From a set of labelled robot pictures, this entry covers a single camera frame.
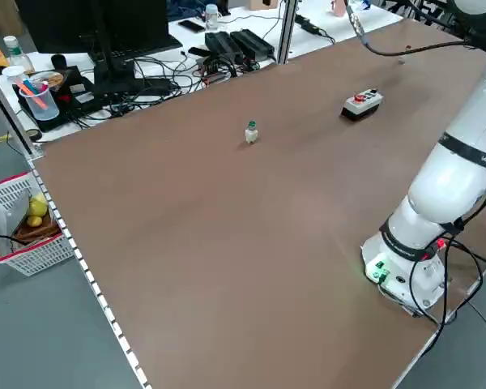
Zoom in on green push button switch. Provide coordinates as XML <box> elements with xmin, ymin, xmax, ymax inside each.
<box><xmin>243</xmin><ymin>119</ymin><xmax>261</xmax><ymax>146</ymax></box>

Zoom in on small circuit board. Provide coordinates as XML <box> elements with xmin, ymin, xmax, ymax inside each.
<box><xmin>196</xmin><ymin>56</ymin><xmax>238</xmax><ymax>80</ymax></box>

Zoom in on white and black control box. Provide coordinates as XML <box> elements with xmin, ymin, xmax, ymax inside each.
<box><xmin>339</xmin><ymin>88</ymin><xmax>386</xmax><ymax>122</ymax></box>

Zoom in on black power adapter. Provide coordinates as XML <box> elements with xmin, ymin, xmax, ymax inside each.
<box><xmin>229</xmin><ymin>29</ymin><xmax>276</xmax><ymax>61</ymax></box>
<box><xmin>204</xmin><ymin>32</ymin><xmax>245</xmax><ymax>62</ymax></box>

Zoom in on white table edge strip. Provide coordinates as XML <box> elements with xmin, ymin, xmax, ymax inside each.
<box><xmin>27</xmin><ymin>156</ymin><xmax>152</xmax><ymax>389</ymax></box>

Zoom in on black smartphone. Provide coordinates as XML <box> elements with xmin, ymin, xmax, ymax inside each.
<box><xmin>177</xmin><ymin>19</ymin><xmax>206</xmax><ymax>33</ymax></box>

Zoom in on clear water bottle blue lid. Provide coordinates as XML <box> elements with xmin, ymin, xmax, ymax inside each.
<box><xmin>204</xmin><ymin>4</ymin><xmax>220</xmax><ymax>32</ymax></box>

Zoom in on black monitor stand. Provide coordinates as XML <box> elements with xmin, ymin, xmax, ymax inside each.
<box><xmin>87</xmin><ymin>0</ymin><xmax>141</xmax><ymax>96</ymax></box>

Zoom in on black power strip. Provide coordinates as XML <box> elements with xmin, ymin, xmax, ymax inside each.
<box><xmin>294</xmin><ymin>15</ymin><xmax>322</xmax><ymax>35</ymax></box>

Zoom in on black flat device box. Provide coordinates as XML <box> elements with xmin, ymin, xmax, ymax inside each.
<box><xmin>16</xmin><ymin>66</ymin><xmax>106</xmax><ymax>133</ymax></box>

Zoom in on large yellow lemon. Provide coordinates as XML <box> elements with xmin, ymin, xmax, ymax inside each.
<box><xmin>27</xmin><ymin>194</ymin><xmax>49</xmax><ymax>217</ymax></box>

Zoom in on brown wooden tray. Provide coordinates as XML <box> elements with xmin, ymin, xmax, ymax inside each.
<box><xmin>12</xmin><ymin>214</ymin><xmax>62</xmax><ymax>246</ymax></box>

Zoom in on white plastic basket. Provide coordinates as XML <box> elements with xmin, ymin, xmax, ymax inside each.
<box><xmin>0</xmin><ymin>171</ymin><xmax>76</xmax><ymax>277</ymax></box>

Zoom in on clear measuring cup with pens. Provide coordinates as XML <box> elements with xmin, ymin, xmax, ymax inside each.
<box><xmin>17</xmin><ymin>79</ymin><xmax>61</xmax><ymax>122</ymax></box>

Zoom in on bowl with snacks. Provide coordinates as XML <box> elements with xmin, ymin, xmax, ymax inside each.
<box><xmin>28</xmin><ymin>71</ymin><xmax>68</xmax><ymax>91</ymax></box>

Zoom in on black computer monitor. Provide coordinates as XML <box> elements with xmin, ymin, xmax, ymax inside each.
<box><xmin>14</xmin><ymin>0</ymin><xmax>184</xmax><ymax>55</ymax></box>

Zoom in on grey folded bag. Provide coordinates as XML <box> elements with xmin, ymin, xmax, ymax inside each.
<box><xmin>0</xmin><ymin>189</ymin><xmax>32</xmax><ymax>252</ymax></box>

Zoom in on clear bottle with white cap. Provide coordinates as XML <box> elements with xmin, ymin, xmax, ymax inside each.
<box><xmin>2</xmin><ymin>35</ymin><xmax>36</xmax><ymax>75</ymax></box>

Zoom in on tangled black cables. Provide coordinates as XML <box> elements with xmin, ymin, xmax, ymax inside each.
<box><xmin>66</xmin><ymin>50</ymin><xmax>276</xmax><ymax>126</ymax></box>

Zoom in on black cable with metal connector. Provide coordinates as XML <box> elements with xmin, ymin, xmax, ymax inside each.
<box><xmin>344</xmin><ymin>0</ymin><xmax>486</xmax><ymax>58</ymax></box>

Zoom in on black cable at arm foot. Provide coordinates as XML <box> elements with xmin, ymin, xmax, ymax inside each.
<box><xmin>378</xmin><ymin>237</ymin><xmax>486</xmax><ymax>353</ymax></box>

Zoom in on grey aluminium frame post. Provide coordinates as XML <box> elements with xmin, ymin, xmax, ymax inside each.
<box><xmin>0</xmin><ymin>64</ymin><xmax>45</xmax><ymax>160</ymax></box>

